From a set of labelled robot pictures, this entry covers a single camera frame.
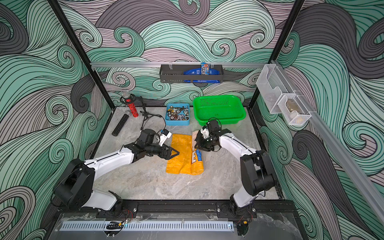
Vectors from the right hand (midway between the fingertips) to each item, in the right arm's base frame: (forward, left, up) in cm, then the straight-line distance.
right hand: (199, 147), depth 88 cm
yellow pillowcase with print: (-6, +6, -6) cm, 10 cm away
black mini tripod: (+28, +38, 0) cm, 48 cm away
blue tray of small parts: (+33, +15, -7) cm, 37 cm away
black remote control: (+22, +56, -5) cm, 61 cm away
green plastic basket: (+38, -27, -7) cm, 47 cm away
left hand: (-4, +14, +5) cm, 15 cm away
